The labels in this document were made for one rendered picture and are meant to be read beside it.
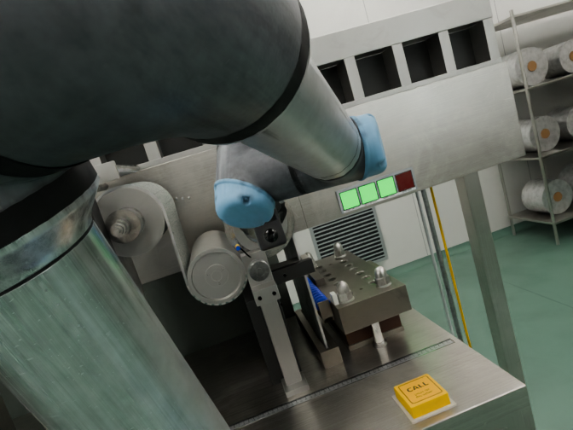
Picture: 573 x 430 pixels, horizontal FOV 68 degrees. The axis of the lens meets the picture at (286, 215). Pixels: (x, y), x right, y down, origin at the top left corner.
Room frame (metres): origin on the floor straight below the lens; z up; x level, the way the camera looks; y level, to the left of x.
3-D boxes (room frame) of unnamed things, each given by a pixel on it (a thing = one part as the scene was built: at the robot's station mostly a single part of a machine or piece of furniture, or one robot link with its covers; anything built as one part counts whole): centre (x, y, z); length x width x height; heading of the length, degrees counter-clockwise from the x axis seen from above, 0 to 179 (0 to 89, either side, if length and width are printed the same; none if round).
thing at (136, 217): (0.83, 0.30, 1.34); 0.06 x 0.06 x 0.06; 8
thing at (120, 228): (0.77, 0.29, 1.34); 0.06 x 0.03 x 0.03; 8
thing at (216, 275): (0.99, 0.19, 1.18); 0.26 x 0.12 x 0.12; 8
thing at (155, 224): (0.98, 0.32, 1.34); 0.25 x 0.14 x 0.14; 8
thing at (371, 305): (1.07, -0.10, 1.00); 0.40 x 0.16 x 0.06; 8
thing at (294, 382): (0.84, 0.09, 1.05); 0.06 x 0.05 x 0.31; 8
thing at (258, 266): (0.80, 0.08, 1.18); 0.04 x 0.02 x 0.04; 98
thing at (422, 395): (0.68, -0.13, 0.91); 0.07 x 0.07 x 0.02; 8
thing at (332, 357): (1.02, 0.02, 0.92); 0.28 x 0.04 x 0.04; 8
